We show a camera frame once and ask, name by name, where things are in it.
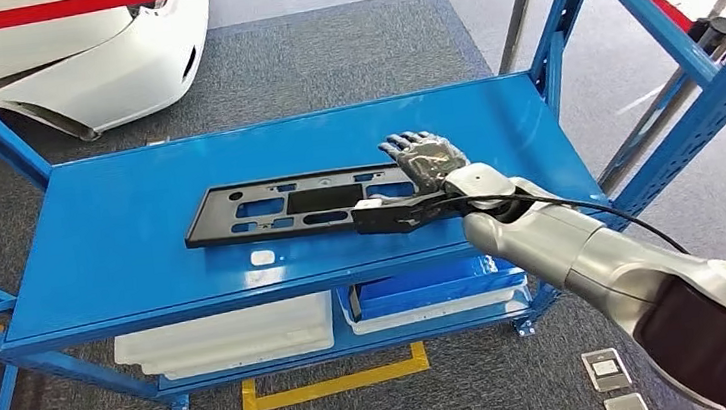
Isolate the white car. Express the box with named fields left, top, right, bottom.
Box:
left=0, top=0, right=224, bottom=150

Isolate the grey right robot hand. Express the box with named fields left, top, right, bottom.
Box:
left=377, top=125, right=475, bottom=199

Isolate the open metal floor socket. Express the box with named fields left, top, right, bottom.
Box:
left=580, top=345, right=634, bottom=395

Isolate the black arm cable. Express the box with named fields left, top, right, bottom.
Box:
left=429, top=173, right=692, bottom=279

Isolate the black plastic frame panel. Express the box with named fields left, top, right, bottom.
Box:
left=179, top=156, right=466, bottom=252

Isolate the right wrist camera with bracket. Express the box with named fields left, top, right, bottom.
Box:
left=349, top=186, right=467, bottom=239

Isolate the blue plastic bin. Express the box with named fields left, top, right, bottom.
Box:
left=345, top=253, right=532, bottom=324

